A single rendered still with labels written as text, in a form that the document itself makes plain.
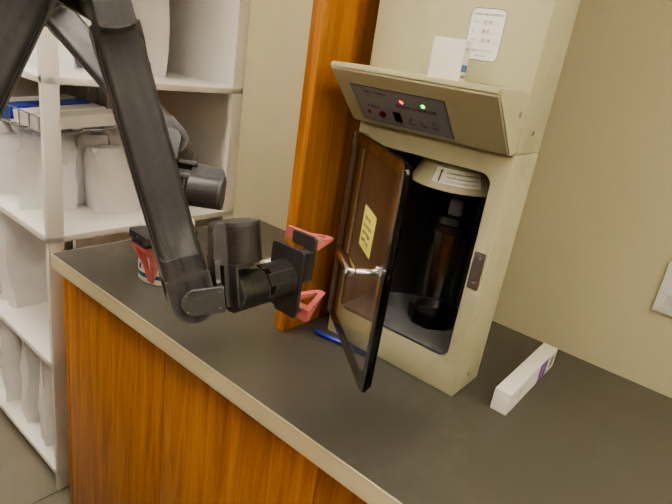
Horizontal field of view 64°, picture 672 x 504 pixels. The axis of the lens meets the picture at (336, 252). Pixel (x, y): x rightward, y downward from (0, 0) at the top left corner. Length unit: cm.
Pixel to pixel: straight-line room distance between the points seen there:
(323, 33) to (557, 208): 68
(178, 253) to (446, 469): 53
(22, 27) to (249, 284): 39
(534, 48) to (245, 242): 53
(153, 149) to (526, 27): 59
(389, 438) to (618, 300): 67
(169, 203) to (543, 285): 98
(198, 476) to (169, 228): 72
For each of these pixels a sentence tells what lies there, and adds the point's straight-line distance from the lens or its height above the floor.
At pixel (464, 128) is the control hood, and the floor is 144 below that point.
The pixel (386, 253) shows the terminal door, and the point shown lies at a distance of 83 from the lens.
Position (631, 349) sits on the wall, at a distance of 141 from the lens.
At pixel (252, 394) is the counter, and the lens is 100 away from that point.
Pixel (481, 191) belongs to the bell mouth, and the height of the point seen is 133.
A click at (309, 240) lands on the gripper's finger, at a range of 80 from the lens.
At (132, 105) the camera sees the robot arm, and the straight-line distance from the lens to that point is 70.
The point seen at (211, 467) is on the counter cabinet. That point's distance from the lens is 124.
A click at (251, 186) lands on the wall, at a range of 197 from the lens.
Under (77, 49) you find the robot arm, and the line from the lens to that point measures 112.
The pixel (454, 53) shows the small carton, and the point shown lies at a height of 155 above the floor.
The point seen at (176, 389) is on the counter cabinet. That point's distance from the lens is 125.
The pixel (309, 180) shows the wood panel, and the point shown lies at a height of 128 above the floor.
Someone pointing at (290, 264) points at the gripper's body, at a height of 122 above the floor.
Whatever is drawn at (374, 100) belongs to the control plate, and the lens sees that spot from 98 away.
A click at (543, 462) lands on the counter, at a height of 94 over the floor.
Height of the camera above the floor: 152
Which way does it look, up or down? 20 degrees down
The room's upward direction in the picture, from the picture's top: 9 degrees clockwise
